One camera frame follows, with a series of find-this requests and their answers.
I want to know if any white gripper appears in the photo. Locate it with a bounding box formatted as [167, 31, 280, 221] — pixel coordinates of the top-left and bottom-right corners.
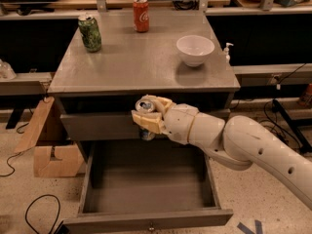
[132, 95, 199, 144]

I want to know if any silver blue redbull can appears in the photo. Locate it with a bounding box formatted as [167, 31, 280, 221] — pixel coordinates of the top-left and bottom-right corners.
[136, 99, 155, 141]

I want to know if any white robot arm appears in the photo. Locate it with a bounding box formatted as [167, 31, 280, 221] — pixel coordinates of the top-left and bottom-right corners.
[132, 95, 312, 209]

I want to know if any grey wooden drawer cabinet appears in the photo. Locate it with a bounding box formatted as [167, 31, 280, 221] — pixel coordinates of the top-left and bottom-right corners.
[47, 9, 242, 234]

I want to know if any closed grey top drawer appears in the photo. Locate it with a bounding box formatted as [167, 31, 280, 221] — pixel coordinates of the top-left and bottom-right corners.
[60, 112, 139, 141]

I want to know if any open grey middle drawer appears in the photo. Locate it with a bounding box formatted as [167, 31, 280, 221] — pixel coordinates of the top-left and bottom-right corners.
[62, 139, 233, 234]

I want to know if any green patterned can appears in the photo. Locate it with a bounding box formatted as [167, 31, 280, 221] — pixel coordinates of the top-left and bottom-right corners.
[78, 15, 101, 53]

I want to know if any orange soda can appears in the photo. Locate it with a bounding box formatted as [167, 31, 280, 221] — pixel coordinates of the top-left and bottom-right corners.
[133, 0, 149, 33]

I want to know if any white ceramic bowl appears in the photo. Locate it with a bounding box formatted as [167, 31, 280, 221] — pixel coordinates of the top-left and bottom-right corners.
[176, 35, 215, 67]

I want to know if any light wooden block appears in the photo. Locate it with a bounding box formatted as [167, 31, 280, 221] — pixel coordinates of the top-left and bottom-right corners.
[33, 144, 85, 178]

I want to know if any small white pump bottle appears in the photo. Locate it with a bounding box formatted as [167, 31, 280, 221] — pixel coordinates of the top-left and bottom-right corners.
[223, 43, 234, 63]

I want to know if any light wooden board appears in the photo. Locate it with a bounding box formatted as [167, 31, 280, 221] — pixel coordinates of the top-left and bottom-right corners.
[15, 97, 55, 153]

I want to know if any clear plastic object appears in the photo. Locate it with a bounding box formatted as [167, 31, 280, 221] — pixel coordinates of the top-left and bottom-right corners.
[0, 59, 17, 80]

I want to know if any orange bottle at right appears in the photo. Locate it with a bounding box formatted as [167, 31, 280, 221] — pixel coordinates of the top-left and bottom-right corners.
[298, 84, 312, 107]

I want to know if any black cable with adapter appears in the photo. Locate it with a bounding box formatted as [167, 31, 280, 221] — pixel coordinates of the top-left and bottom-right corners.
[257, 99, 305, 151]

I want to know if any black floor cable left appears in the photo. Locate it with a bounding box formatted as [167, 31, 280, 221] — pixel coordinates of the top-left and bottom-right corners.
[24, 194, 66, 234]

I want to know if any thin black cable left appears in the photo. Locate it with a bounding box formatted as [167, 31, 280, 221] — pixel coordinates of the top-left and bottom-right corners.
[0, 122, 30, 178]

